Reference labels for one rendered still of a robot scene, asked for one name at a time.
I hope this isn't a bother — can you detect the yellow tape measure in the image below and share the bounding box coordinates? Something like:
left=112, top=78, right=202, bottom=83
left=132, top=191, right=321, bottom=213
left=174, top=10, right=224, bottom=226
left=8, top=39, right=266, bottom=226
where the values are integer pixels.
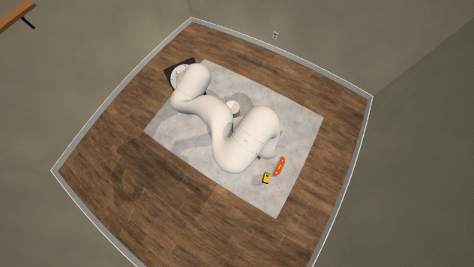
left=262, top=172, right=270, bottom=184

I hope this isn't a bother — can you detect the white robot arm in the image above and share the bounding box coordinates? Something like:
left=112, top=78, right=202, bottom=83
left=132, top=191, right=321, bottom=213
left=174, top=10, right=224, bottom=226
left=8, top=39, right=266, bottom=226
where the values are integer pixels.
left=170, top=63, right=281, bottom=174

